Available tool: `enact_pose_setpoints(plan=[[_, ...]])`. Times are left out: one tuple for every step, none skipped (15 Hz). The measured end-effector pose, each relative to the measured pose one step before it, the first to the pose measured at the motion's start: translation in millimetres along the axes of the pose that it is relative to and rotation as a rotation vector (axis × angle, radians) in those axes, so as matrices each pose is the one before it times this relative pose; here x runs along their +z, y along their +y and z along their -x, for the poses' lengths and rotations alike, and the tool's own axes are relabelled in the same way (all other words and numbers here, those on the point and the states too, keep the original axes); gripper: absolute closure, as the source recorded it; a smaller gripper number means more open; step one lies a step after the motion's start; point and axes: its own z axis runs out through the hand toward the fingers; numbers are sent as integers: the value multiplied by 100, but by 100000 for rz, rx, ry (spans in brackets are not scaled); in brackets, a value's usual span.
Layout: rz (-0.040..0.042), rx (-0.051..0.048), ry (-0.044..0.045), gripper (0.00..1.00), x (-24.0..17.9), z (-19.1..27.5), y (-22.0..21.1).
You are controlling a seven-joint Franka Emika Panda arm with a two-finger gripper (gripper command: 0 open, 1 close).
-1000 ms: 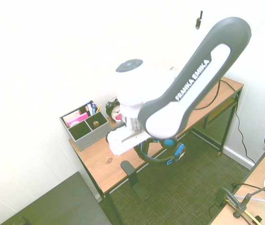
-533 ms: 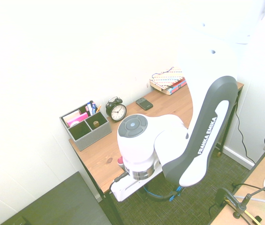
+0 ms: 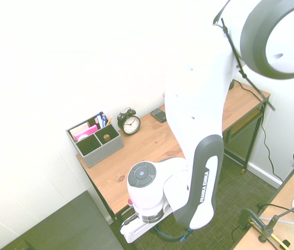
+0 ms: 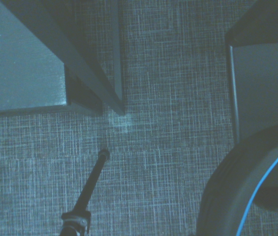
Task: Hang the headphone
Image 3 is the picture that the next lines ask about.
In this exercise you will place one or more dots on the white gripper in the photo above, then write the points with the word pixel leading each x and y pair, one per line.
pixel 136 230

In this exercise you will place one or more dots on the yellow tape strip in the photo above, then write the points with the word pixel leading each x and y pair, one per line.
pixel 279 240

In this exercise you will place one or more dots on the black twin-bell alarm clock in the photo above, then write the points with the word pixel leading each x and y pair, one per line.
pixel 130 124

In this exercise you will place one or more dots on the dark side table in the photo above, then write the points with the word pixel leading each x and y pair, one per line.
pixel 71 226

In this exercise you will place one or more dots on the grey desk organizer box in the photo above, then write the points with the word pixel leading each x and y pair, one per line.
pixel 102 148

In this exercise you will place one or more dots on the pink sticky notes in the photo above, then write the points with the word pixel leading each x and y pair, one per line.
pixel 88 131

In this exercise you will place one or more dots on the black clamp stand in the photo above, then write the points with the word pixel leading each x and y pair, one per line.
pixel 265 227

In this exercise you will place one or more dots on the orange pencil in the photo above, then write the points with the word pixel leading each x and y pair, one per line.
pixel 109 120

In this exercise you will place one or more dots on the wooden desk with black frame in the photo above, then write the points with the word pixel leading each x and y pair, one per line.
pixel 146 145

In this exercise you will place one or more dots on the beige notepad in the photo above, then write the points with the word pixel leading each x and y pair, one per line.
pixel 79 129

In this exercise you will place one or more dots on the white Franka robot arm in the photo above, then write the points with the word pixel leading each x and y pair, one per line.
pixel 198 109

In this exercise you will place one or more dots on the small wooden stamp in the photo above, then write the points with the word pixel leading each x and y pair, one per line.
pixel 106 137

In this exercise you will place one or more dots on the pens in organizer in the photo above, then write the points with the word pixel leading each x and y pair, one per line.
pixel 101 118

